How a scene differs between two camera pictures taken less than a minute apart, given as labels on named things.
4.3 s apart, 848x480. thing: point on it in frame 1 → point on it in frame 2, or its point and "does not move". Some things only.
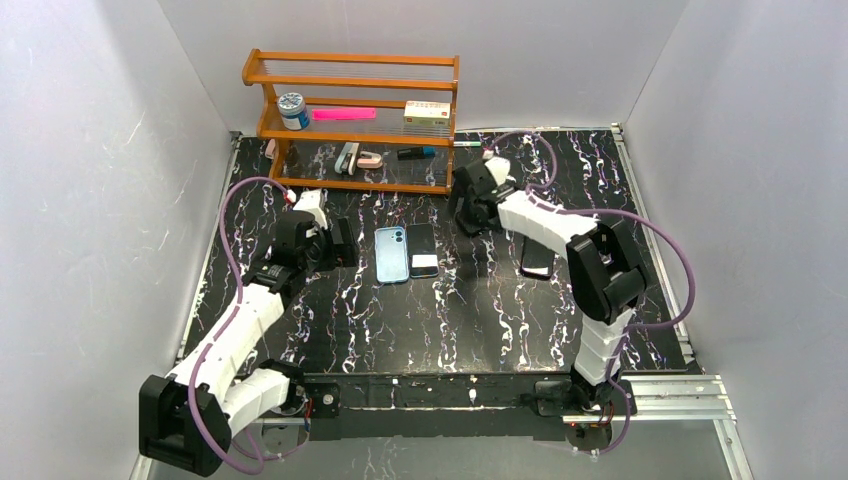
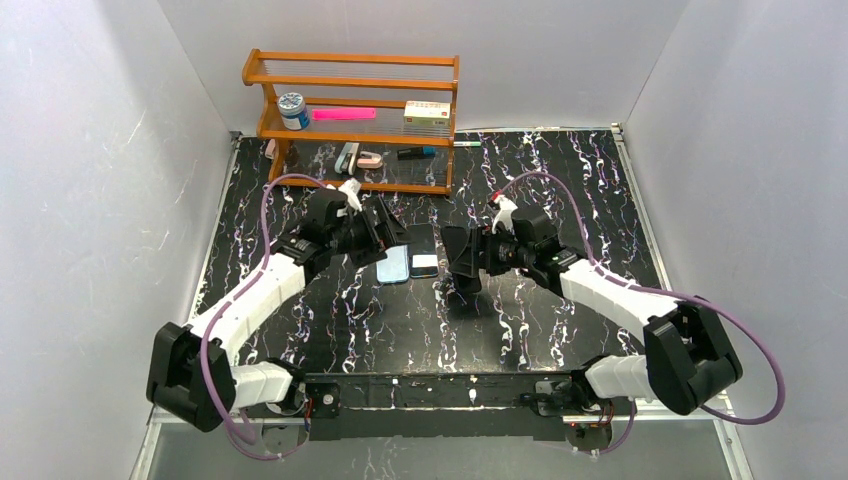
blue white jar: [294, 111] does not move
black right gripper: [468, 208] → [481, 250]
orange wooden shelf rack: [357, 121] does not move
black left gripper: [342, 241] → [370, 229]
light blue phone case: [391, 254] does not move
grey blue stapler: [347, 159] does not move
